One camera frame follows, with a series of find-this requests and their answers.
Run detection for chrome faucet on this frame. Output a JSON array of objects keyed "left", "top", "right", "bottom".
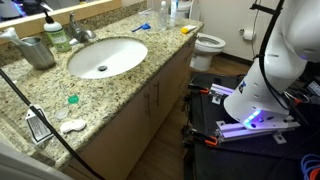
[{"left": 69, "top": 11, "right": 96, "bottom": 43}]

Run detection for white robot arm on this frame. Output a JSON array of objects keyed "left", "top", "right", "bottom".
[{"left": 224, "top": 0, "right": 320, "bottom": 130}]

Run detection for orange black clamp rear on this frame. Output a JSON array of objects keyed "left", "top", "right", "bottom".
[{"left": 188, "top": 84, "right": 209, "bottom": 94}]

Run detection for orange black clamp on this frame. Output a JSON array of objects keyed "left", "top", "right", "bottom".
[
  {"left": 188, "top": 84, "right": 209, "bottom": 94},
  {"left": 183, "top": 126, "right": 219, "bottom": 147}
]

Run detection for white oval sink basin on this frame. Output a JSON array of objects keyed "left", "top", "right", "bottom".
[{"left": 68, "top": 38, "right": 148, "bottom": 79}]

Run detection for white toilet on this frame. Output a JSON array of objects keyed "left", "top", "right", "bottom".
[{"left": 190, "top": 33, "right": 226, "bottom": 71}]

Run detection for yellow capped tube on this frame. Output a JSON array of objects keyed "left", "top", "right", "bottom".
[{"left": 181, "top": 25, "right": 196, "bottom": 34}]

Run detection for orange black clamp front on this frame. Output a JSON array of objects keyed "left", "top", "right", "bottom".
[{"left": 183, "top": 126, "right": 219, "bottom": 147}]

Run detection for aluminium mounting rails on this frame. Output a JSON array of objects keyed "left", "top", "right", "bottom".
[{"left": 210, "top": 83, "right": 300, "bottom": 144}]

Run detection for clear plastic bottle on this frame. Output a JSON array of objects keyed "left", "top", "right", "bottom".
[{"left": 159, "top": 0, "right": 168, "bottom": 31}]

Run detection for black robot cart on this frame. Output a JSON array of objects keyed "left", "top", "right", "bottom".
[{"left": 188, "top": 73, "right": 320, "bottom": 180}]

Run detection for wooden vanity cabinet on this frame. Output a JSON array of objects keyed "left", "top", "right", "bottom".
[{"left": 67, "top": 35, "right": 195, "bottom": 180}]

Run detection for white blue tube bottle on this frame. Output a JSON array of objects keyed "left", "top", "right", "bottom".
[{"left": 169, "top": 0, "right": 179, "bottom": 27}]

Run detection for green contact lens cap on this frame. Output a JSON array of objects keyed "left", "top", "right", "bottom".
[{"left": 68, "top": 95, "right": 79, "bottom": 104}]

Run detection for clear contact lens cap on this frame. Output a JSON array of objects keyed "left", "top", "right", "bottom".
[{"left": 55, "top": 109, "right": 69, "bottom": 120}]

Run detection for white contact lens case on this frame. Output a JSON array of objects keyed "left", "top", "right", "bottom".
[{"left": 60, "top": 119, "right": 86, "bottom": 134}]

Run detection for toilet paper roll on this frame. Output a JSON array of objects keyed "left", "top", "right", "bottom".
[{"left": 239, "top": 29, "right": 255, "bottom": 41}]

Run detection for green soap pump bottle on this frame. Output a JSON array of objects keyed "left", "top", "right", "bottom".
[{"left": 43, "top": 9, "right": 71, "bottom": 52}]

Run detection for grey metal cup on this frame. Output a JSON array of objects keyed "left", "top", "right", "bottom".
[{"left": 20, "top": 37, "right": 55, "bottom": 69}]

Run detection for white toothpaste tube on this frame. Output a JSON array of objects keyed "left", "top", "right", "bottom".
[{"left": 0, "top": 27, "right": 30, "bottom": 46}]

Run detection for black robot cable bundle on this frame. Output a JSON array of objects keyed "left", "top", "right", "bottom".
[{"left": 249, "top": 0, "right": 311, "bottom": 126}]

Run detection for black power cable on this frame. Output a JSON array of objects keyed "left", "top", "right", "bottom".
[{"left": 0, "top": 68, "right": 107, "bottom": 180}]

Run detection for blue coiled cable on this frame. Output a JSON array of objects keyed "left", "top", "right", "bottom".
[{"left": 300, "top": 153, "right": 320, "bottom": 180}]

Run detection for wall mirror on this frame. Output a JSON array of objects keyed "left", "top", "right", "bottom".
[{"left": 0, "top": 0, "right": 113, "bottom": 23}]

